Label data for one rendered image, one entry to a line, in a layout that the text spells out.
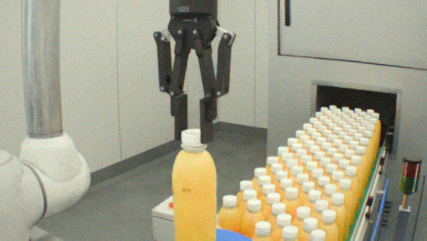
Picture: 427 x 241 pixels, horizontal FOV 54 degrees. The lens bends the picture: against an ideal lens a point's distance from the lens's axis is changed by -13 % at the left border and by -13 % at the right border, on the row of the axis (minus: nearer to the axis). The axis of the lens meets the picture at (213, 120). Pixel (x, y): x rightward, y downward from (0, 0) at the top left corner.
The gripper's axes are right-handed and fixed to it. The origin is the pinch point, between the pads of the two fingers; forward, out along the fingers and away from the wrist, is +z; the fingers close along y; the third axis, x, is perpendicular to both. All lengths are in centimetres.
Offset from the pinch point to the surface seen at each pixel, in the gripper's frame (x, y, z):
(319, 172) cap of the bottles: 82, 4, 37
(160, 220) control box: 37, -30, 41
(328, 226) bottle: 49, 15, 40
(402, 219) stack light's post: 63, 37, 41
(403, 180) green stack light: 62, 35, 28
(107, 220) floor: 197, -183, 148
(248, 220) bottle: 48, -8, 41
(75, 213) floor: 193, -216, 148
